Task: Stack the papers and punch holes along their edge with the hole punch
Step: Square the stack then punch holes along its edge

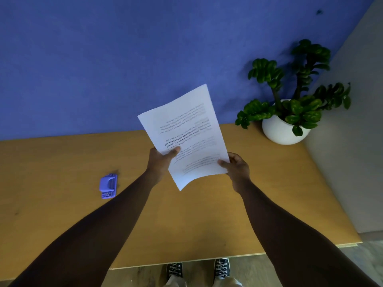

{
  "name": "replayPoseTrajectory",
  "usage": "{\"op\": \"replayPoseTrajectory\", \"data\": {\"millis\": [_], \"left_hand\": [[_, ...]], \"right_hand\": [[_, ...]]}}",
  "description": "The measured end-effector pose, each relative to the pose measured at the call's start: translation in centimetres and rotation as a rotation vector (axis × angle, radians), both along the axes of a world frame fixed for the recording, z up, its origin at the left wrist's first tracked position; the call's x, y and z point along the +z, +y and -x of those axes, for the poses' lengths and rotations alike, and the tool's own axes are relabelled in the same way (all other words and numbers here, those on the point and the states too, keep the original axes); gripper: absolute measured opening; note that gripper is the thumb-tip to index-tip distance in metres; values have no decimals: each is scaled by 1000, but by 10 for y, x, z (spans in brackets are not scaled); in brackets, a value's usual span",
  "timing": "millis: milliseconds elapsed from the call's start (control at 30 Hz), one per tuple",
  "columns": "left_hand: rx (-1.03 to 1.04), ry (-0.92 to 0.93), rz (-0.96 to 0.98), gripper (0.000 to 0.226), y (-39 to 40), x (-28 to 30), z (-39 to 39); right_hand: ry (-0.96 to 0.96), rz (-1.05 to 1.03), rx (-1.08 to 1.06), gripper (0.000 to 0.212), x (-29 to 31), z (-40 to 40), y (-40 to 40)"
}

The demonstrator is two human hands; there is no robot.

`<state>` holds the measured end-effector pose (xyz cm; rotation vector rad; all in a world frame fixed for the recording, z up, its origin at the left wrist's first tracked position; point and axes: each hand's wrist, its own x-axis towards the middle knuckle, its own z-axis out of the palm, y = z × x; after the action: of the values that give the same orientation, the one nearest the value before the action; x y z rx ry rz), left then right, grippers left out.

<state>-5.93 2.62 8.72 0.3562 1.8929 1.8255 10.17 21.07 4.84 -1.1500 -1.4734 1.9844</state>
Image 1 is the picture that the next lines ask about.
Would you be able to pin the person's right hand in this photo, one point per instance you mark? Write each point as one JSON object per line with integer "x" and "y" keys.
{"x": 239, "y": 173}

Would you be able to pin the person's left hand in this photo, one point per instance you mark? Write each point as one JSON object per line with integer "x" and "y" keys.
{"x": 157, "y": 167}

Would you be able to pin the purple hole punch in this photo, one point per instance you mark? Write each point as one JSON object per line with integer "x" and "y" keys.
{"x": 108, "y": 185}

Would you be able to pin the white printed paper sheet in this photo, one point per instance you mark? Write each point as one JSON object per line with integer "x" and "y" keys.
{"x": 185, "y": 110}

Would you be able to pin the person's left forearm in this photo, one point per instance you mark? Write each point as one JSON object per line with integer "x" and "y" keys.
{"x": 95, "y": 236}

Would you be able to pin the person's right forearm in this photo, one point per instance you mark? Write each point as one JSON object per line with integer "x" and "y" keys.
{"x": 293, "y": 242}

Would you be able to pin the person's right black sneaker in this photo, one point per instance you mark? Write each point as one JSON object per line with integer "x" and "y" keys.
{"x": 222, "y": 267}

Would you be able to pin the person's black sneaker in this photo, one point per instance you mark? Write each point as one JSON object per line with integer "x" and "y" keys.
{"x": 222, "y": 267}
{"x": 174, "y": 269}

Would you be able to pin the person's left black sneaker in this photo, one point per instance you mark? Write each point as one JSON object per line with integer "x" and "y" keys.
{"x": 174, "y": 269}

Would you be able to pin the round white plant pot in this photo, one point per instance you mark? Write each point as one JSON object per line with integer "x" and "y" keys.
{"x": 279, "y": 132}

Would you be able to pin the green leafy plant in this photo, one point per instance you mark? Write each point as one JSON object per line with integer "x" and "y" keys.
{"x": 296, "y": 107}

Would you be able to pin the cream trousers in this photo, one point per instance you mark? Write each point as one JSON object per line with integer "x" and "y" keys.
{"x": 229, "y": 283}

